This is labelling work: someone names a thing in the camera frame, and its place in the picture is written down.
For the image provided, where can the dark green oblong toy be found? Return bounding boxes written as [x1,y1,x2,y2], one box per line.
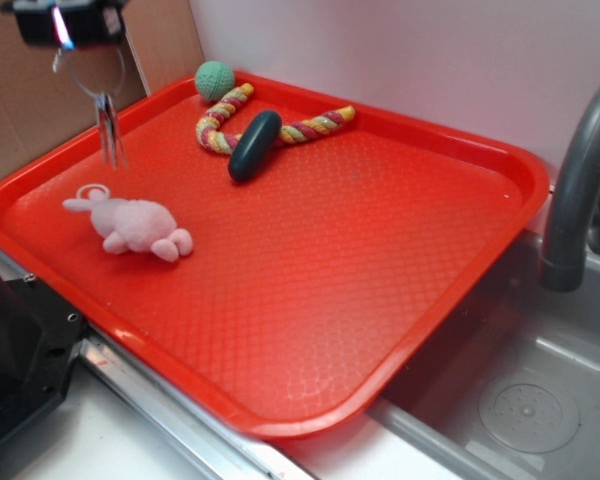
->
[228,110,282,183]

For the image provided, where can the pink plush bunny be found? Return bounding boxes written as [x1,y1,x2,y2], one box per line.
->
[62,184,194,263]

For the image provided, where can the multicolour twisted rope toy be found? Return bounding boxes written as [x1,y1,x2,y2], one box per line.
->
[195,83,356,155]

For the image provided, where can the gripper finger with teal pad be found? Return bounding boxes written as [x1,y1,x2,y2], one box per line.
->
[64,1,126,48]
[0,0,61,47]

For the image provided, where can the grey sink basin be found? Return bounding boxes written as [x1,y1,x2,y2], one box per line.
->
[370,233,600,479]

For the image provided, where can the silver keys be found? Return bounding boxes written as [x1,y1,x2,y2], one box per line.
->
[52,42,129,169]

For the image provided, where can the grey sink faucet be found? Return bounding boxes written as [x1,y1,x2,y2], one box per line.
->
[538,87,600,292]

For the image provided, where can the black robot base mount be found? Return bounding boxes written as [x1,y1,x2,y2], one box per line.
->
[0,275,87,450]

